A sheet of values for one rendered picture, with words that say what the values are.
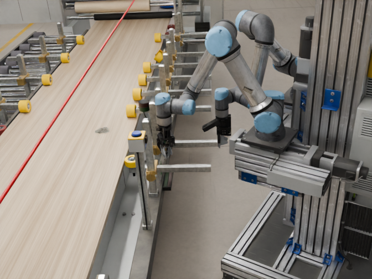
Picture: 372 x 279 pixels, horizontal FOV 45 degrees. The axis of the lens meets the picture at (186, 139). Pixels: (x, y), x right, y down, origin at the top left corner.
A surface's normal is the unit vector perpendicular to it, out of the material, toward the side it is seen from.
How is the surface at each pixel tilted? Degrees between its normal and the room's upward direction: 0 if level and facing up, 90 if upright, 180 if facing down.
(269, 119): 96
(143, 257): 0
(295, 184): 90
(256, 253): 0
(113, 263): 0
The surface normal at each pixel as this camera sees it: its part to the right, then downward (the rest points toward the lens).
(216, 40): -0.33, 0.39
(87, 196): -0.05, -0.87
